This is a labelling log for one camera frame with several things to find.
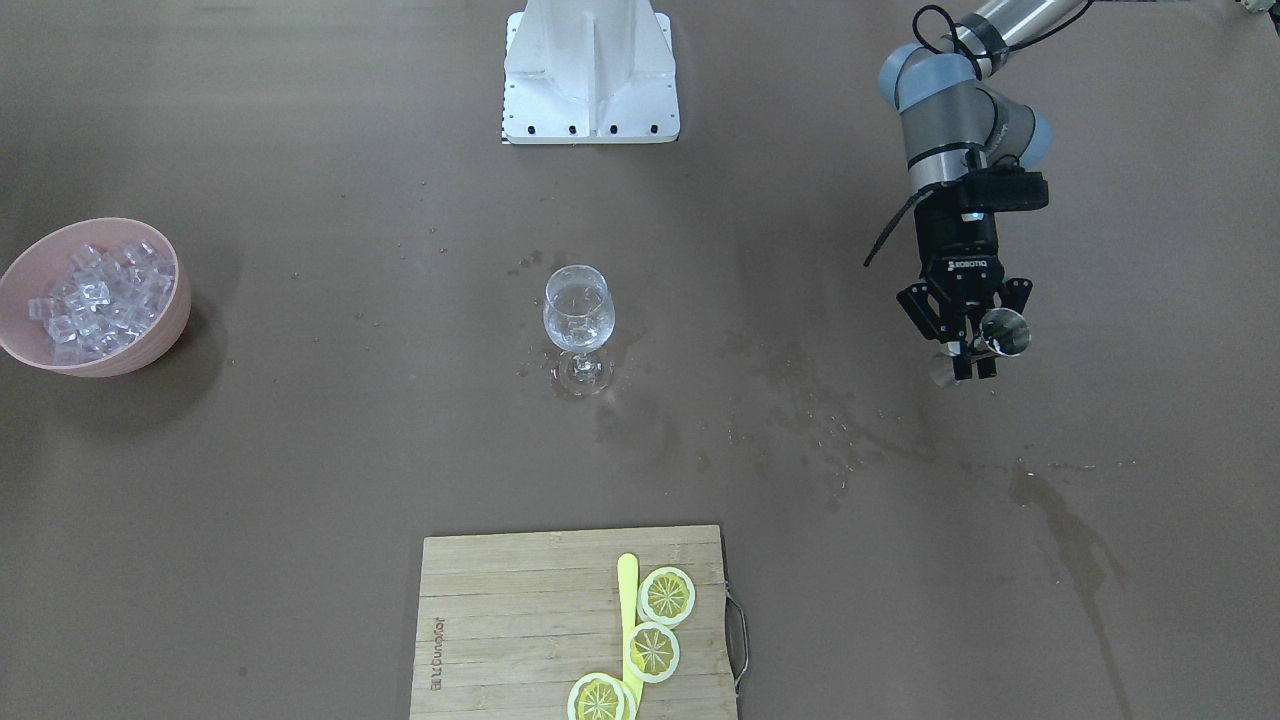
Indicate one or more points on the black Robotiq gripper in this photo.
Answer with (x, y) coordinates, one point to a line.
(960, 250)

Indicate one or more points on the steel double jigger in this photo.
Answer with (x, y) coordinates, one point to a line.
(1002, 332)

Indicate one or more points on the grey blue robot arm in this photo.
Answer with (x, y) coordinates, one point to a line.
(972, 154)

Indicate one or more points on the clear wine glass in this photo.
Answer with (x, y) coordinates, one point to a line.
(579, 317)

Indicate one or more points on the clear ice cubes pile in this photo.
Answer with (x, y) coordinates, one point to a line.
(104, 302)

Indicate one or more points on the upper lemon slice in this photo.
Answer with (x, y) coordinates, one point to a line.
(666, 596)

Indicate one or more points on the lemon slice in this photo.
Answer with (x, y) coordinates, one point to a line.
(651, 653)
(599, 696)
(666, 596)

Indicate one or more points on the yellow plastic knife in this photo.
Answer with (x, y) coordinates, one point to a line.
(628, 585)

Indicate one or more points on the middle lemon slice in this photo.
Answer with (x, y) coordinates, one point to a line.
(651, 653)

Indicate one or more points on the lower lemon slice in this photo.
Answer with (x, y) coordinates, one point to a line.
(599, 696)

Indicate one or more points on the bamboo cutting board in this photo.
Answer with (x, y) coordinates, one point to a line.
(508, 622)

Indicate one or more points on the pink bowl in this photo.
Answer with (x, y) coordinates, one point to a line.
(47, 259)

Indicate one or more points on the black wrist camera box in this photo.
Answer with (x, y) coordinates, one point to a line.
(1006, 187)

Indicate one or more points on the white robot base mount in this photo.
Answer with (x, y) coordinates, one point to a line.
(598, 72)

